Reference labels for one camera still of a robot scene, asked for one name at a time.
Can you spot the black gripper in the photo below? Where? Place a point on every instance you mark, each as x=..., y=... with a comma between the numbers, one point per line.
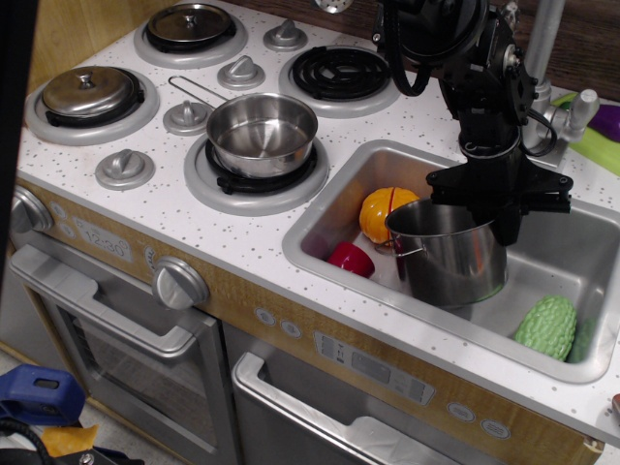
x=501, y=182

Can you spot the steel pot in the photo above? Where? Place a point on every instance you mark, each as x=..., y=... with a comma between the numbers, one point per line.
x=443, y=256

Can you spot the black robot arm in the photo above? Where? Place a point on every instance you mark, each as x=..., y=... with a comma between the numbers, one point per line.
x=469, y=47

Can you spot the silver sink basin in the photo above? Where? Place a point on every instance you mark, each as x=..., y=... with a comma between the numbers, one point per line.
x=575, y=255

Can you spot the green bumpy toy gourd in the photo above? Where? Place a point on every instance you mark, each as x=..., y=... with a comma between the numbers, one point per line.
x=549, y=327

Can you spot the light green toy vegetable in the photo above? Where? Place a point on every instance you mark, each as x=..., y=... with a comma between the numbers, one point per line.
x=569, y=116

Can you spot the orange toy pumpkin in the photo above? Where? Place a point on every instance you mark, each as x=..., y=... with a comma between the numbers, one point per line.
x=377, y=206

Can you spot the purple toy eggplant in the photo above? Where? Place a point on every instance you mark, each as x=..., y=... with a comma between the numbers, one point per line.
x=606, y=122

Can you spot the red toy cup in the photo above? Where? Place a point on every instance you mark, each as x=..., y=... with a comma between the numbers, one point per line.
x=351, y=258

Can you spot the front right stove burner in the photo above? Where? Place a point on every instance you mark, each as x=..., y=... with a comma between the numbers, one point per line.
x=201, y=180

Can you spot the stove burner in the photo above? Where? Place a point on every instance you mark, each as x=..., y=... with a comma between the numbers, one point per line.
x=175, y=55
x=201, y=180
x=36, y=120

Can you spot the hanging metal strainer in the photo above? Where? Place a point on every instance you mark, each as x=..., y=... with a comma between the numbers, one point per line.
x=333, y=7

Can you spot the grey stovetop knob back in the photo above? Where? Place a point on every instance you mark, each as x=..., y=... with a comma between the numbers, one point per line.
x=285, y=37

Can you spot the grey stovetop knob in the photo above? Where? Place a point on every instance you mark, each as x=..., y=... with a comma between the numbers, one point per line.
x=241, y=74
x=125, y=170
x=285, y=37
x=187, y=119

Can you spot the grey stovetop knob upper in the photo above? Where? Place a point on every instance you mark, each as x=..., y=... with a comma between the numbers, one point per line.
x=241, y=74

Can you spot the grey stovetop knob middle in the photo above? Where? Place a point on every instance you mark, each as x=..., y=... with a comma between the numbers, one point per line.
x=187, y=119

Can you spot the back left stove burner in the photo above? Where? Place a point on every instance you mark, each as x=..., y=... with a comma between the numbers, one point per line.
x=175, y=55

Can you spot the silver oven knob right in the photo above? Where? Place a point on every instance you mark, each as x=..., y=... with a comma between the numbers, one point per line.
x=177, y=286

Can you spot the silver oven knob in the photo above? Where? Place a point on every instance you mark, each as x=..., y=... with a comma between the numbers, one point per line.
x=28, y=213
x=177, y=286

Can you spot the steel lid back burner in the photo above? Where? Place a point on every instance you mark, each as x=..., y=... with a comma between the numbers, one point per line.
x=189, y=23

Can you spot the steel lid burner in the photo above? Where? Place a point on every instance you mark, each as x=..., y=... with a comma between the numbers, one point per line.
x=89, y=91
x=189, y=23

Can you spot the grey stovetop knob front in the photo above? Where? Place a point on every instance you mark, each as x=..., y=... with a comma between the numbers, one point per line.
x=125, y=170

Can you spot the front left stove burner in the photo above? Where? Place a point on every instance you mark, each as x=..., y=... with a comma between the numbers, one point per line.
x=36, y=120

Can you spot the steel lid left burner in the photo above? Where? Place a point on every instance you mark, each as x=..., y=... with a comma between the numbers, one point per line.
x=89, y=91

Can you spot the silver oven knob left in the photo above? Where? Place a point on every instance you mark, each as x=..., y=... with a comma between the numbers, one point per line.
x=28, y=213

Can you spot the yellow cloth on floor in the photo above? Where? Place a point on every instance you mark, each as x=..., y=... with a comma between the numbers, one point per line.
x=65, y=440

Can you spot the blue clamp tool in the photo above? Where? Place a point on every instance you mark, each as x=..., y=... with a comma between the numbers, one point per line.
x=36, y=395

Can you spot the steel saucepan with wire handle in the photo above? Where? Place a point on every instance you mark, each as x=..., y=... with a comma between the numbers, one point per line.
x=256, y=135

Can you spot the dishwasher door with handle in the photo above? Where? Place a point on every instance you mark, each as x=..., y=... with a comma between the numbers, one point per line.
x=290, y=412

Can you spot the oven door with handle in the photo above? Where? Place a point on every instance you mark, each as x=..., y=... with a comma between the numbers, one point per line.
x=163, y=372

